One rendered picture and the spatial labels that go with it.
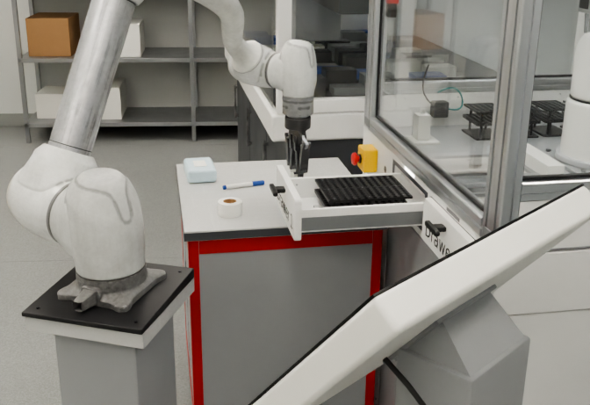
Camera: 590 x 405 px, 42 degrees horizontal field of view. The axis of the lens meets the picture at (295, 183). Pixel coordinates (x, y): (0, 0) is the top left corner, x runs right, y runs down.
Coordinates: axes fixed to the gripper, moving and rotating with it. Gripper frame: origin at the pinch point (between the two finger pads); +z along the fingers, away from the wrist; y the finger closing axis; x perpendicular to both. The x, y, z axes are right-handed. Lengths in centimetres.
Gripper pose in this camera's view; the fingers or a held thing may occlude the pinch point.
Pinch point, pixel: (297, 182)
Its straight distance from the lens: 227.6
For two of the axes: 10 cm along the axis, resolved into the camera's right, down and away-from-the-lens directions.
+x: 9.1, -1.3, 4.0
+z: -0.1, 9.5, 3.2
